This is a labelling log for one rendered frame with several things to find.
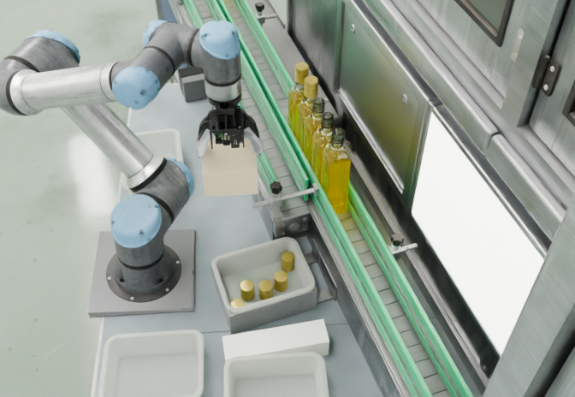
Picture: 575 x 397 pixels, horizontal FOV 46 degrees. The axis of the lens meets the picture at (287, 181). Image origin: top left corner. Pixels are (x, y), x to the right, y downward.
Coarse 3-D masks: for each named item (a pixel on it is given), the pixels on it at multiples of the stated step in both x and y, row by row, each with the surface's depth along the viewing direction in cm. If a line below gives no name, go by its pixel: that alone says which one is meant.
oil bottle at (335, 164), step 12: (324, 156) 162; (336, 156) 159; (348, 156) 160; (324, 168) 164; (336, 168) 161; (348, 168) 163; (324, 180) 167; (336, 180) 164; (348, 180) 166; (324, 192) 169; (336, 192) 168; (336, 204) 171
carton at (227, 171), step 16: (208, 144) 156; (240, 144) 156; (208, 160) 153; (224, 160) 153; (240, 160) 153; (256, 160) 153; (208, 176) 151; (224, 176) 151; (240, 176) 151; (256, 176) 152; (208, 192) 154; (224, 192) 154; (240, 192) 155; (256, 192) 155
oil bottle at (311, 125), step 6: (306, 120) 169; (312, 120) 167; (318, 120) 167; (306, 126) 169; (312, 126) 167; (318, 126) 167; (306, 132) 170; (312, 132) 167; (306, 138) 172; (306, 144) 173; (306, 150) 175; (306, 156) 176
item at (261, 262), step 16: (272, 240) 173; (288, 240) 173; (224, 256) 170; (240, 256) 171; (256, 256) 173; (272, 256) 175; (224, 272) 173; (240, 272) 175; (256, 272) 175; (272, 272) 175; (288, 272) 175; (304, 272) 168; (224, 288) 163; (256, 288) 172; (288, 288) 172; (304, 288) 163; (224, 304) 160; (256, 304) 160
